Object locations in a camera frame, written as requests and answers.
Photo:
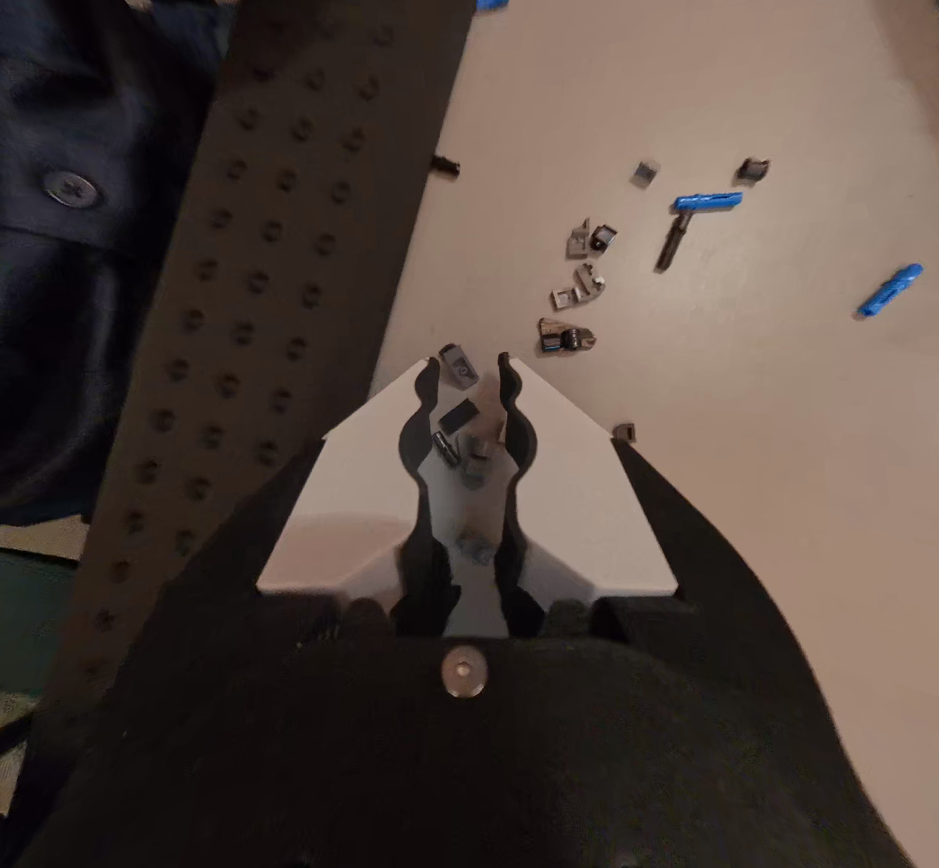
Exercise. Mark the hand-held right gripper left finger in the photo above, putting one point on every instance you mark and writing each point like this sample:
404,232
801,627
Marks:
337,516

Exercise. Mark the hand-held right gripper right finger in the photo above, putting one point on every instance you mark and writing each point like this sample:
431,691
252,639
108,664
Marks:
594,516

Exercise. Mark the scattered small dark lego pieces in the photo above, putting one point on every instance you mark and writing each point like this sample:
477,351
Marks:
565,338

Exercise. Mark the black lego connector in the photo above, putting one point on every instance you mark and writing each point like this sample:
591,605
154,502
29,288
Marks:
671,244

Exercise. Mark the black perforated pad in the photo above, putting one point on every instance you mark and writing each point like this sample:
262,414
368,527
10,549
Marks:
293,222

